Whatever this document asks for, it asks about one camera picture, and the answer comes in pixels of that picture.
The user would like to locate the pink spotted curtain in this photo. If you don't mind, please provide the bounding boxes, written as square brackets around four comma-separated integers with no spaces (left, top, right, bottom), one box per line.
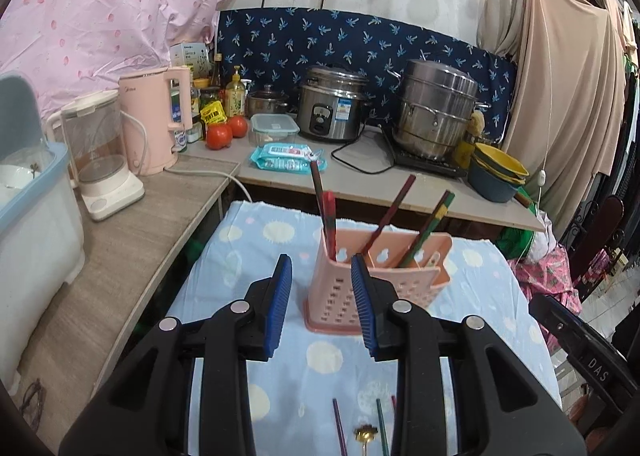
[0,0,276,124]

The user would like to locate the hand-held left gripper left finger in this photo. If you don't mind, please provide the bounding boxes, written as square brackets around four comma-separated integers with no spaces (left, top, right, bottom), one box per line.
[59,253,294,456]

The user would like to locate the stacked steel steamer pot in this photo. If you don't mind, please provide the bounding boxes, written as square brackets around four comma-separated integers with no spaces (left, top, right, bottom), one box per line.
[387,58,488,161]

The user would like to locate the green chopstick gold band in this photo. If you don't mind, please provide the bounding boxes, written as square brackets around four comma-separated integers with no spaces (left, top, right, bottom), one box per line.
[376,398,391,456]
[400,190,453,268]

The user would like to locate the gold flower spoon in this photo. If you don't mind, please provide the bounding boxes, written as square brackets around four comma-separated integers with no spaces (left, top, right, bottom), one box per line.
[352,423,380,456]

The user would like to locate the large blue bowl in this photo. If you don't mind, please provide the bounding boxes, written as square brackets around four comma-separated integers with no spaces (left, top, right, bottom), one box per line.
[467,169,521,203]

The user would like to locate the pink pineapple print cloth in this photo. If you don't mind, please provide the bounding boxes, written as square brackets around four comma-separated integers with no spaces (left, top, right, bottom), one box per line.
[515,246,586,327]

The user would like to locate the navy floral cloth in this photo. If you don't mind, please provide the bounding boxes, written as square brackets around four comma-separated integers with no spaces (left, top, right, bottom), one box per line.
[216,8,518,144]

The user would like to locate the green cloth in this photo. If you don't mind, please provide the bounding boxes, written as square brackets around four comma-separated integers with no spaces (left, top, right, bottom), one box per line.
[495,201,556,262]

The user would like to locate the dark purple chopstick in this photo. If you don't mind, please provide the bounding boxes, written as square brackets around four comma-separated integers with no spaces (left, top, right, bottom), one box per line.
[331,398,348,456]
[360,174,417,257]

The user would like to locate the blue wet wipes packet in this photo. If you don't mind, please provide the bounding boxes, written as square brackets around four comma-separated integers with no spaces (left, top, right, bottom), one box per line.
[249,143,328,174]

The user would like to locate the white kettle power cord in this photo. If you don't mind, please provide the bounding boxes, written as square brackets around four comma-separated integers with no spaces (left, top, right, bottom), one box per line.
[165,166,253,202]

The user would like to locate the beige curtain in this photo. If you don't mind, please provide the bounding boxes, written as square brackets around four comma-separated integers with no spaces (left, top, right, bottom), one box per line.
[477,0,631,242]

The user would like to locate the white storage bin grey lid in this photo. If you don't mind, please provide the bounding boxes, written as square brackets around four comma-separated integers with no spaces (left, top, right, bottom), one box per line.
[0,74,86,397]

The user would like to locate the yellow seasoning packet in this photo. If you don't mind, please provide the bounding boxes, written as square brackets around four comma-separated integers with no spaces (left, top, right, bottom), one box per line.
[200,101,226,126]

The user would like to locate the steel rice cooker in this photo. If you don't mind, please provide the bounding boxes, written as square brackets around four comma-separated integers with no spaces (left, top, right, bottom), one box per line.
[296,65,372,143]

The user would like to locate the pink perforated utensil basket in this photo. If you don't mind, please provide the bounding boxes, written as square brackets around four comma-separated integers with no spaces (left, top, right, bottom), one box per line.
[302,229,453,337]

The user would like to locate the eyeglasses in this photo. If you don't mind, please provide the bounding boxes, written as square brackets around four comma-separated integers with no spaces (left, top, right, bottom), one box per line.
[20,378,48,429]

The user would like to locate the red chopstick black band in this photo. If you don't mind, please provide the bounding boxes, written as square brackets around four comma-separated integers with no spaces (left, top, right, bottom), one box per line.
[322,190,338,259]

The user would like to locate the glass jug white base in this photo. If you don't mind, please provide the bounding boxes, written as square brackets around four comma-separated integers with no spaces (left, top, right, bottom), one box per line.
[46,90,146,222]

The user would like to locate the white cable with switch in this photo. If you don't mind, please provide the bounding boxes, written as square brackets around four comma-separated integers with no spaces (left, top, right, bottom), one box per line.
[520,0,556,262]

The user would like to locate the blue bowl yellow rim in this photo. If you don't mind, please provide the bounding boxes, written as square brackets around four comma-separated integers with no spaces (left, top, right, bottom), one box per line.
[470,163,528,187]

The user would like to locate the black induction cooktop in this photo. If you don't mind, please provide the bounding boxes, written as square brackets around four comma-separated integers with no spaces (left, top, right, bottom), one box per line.
[382,123,471,179]

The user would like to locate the pink electric kettle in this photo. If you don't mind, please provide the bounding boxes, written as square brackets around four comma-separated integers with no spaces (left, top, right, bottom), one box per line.
[118,65,195,174]

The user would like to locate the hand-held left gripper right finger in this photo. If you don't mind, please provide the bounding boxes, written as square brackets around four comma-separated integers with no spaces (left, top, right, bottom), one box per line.
[350,253,587,456]

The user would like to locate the yellow oil bottle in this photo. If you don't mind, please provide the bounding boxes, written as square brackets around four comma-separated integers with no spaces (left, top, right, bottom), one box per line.
[225,66,247,118]

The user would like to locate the dark wooden chair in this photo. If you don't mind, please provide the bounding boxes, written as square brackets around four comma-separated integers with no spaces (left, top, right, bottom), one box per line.
[562,193,628,287]

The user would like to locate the small lidded steel pot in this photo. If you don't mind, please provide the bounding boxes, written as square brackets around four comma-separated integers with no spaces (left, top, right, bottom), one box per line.
[246,85,291,116]

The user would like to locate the light blue dotted tablecloth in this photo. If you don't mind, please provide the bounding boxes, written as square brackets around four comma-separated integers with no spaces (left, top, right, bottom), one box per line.
[165,199,563,456]

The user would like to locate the black power cable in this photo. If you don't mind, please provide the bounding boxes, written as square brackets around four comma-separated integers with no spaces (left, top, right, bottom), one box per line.
[330,129,401,173]

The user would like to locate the white green carton box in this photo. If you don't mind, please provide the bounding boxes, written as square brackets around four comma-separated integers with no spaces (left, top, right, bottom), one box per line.
[170,42,213,80]

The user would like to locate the red chopsticks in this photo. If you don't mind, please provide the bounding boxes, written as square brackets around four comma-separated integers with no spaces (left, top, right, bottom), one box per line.
[309,160,337,259]

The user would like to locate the clear food container teal lid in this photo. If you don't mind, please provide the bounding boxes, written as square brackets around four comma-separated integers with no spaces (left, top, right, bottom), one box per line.
[250,114,300,147]

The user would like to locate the hanging dark clothes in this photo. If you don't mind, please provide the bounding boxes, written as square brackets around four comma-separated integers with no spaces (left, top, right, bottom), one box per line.
[600,0,640,257]

